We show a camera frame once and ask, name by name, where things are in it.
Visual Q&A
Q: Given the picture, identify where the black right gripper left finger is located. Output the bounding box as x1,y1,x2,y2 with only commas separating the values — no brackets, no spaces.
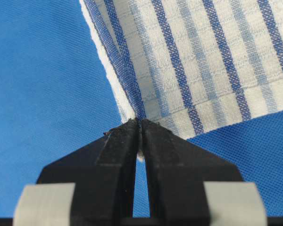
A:
13,120,139,226

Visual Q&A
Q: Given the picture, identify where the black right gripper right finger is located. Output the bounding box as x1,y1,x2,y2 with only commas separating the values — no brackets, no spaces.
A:
142,120,267,226

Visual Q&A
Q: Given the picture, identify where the white blue striped towel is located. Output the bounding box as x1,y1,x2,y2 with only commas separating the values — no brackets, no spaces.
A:
80,0,283,139

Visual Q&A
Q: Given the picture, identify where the blue table cloth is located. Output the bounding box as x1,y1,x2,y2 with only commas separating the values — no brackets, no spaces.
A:
0,0,283,217

